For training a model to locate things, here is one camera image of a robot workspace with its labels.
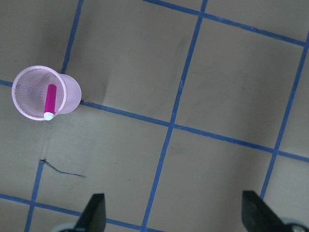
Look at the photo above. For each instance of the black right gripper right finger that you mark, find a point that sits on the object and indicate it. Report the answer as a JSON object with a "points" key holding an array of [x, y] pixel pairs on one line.
{"points": [[256, 216]]}

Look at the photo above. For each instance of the pink mesh cup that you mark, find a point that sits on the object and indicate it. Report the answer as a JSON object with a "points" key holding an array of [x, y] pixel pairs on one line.
{"points": [[36, 84]]}

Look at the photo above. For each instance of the pink pen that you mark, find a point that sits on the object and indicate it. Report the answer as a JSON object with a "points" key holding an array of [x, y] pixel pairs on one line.
{"points": [[50, 103]]}

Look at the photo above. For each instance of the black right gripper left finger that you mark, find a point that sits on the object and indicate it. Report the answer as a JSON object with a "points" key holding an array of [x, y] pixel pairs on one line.
{"points": [[93, 218]]}

